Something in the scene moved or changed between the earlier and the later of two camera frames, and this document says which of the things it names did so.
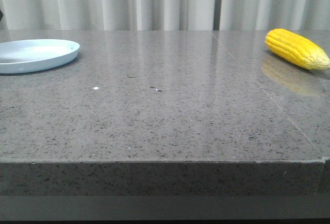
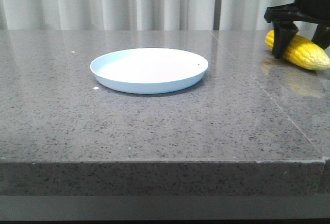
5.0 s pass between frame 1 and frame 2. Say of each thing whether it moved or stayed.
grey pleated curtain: stayed
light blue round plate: moved
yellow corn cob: stayed
